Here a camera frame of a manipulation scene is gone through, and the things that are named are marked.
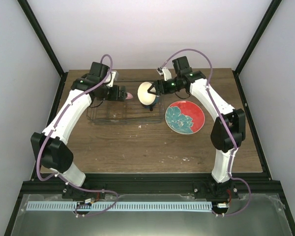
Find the dark blue mug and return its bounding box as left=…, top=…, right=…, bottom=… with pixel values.
left=142, top=96, right=159, bottom=112

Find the cream upturned bowl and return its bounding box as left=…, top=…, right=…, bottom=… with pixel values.
left=137, top=82, right=156, bottom=105

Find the pink plastic bear plate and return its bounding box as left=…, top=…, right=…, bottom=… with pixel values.
left=126, top=92, right=133, bottom=100

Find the red plate with teal flower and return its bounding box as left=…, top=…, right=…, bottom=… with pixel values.
left=165, top=100, right=206, bottom=135

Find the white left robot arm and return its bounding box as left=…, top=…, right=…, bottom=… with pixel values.
left=30, top=70, right=129, bottom=199

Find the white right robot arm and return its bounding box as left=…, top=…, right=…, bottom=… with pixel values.
left=138, top=68, right=245, bottom=198

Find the grey wire dish rack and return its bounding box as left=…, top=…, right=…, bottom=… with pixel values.
left=86, top=80, right=165, bottom=124

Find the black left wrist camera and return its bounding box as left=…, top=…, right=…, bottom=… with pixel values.
left=89, top=62, right=110, bottom=79

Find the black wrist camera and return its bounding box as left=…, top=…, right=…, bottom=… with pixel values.
left=172, top=56, right=190, bottom=74
left=89, top=62, right=110, bottom=79

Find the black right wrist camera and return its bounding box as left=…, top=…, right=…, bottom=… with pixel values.
left=172, top=56, right=190, bottom=74

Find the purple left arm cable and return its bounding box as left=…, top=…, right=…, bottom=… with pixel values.
left=36, top=54, right=119, bottom=218

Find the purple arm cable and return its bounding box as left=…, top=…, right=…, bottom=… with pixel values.
left=36, top=54, right=119, bottom=218
left=161, top=48, right=252, bottom=218

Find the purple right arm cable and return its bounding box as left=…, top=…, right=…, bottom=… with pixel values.
left=161, top=48, right=252, bottom=218

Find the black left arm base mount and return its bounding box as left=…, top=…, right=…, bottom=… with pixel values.
left=61, top=182, right=107, bottom=201

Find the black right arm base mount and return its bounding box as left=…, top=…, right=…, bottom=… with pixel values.
left=193, top=177, right=238, bottom=201

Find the black aluminium enclosure frame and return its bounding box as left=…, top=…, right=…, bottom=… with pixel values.
left=4, top=0, right=295, bottom=236

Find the light blue slotted cable duct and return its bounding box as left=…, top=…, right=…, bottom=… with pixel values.
left=26, top=201, right=212, bottom=212

